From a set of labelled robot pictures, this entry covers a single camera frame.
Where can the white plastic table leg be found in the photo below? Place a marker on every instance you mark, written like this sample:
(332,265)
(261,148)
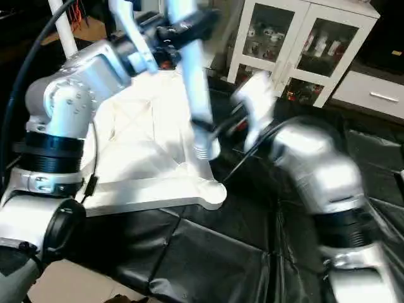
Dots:
(63,25)
(196,82)

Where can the white plastic table top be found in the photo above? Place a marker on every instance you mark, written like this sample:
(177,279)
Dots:
(145,158)

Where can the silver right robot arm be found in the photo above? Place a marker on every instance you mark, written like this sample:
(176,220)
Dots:
(322,183)

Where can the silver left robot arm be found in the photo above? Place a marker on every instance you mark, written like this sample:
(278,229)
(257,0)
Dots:
(63,139)

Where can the white glass door cabinet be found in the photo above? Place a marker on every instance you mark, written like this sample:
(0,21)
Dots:
(303,47)

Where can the black work mat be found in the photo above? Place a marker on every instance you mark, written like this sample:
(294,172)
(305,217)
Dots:
(221,252)

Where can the white drawer unit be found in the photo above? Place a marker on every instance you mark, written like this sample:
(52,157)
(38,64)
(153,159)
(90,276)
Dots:
(372,95)

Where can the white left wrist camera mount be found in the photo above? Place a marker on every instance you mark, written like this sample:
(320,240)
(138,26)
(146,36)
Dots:
(132,35)

